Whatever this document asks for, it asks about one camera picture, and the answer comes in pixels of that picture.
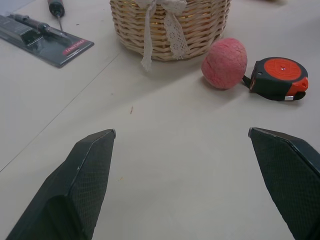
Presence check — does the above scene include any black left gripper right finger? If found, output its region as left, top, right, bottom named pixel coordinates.
left=248, top=127, right=320, bottom=240

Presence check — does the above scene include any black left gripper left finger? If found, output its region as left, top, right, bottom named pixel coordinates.
left=5, top=128, right=117, bottom=240

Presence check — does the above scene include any pink egg-shaped ball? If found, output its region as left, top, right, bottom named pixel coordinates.
left=201, top=37, right=248, bottom=90

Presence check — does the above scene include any wicker basket with lace bow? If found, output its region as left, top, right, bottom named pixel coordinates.
left=109, top=0, right=232, bottom=62

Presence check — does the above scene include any orange black tape measure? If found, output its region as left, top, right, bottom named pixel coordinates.
left=241, top=56, right=309, bottom=103

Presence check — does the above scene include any screwdriver set package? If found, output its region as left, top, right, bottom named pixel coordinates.
left=0, top=13, right=95, bottom=69

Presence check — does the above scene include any black red screwdriver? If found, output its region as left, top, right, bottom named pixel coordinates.
left=46, top=0, right=68, bottom=36

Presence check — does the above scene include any white lace ribbon bow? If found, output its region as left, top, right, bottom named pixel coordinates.
left=136, top=0, right=190, bottom=73

